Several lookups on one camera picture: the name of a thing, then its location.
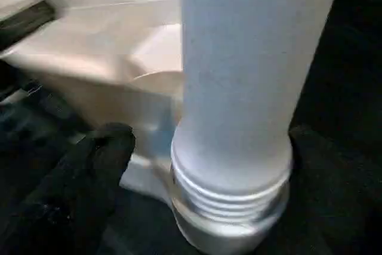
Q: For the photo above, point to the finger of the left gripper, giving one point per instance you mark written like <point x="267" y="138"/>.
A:
<point x="27" y="22"/>
<point x="44" y="111"/>

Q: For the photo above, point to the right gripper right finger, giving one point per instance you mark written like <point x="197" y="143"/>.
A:
<point x="334" y="201"/>

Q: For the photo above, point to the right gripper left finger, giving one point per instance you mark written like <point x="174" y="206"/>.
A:
<point x="68" y="195"/>

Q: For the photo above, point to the white plastic table top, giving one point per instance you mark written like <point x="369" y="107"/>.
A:
<point x="104" y="43"/>

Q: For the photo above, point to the white plastic table leg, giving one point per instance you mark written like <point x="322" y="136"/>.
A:
<point x="247" y="73"/>

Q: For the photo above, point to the black mat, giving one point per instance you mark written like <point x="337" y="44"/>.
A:
<point x="352" y="58"/>

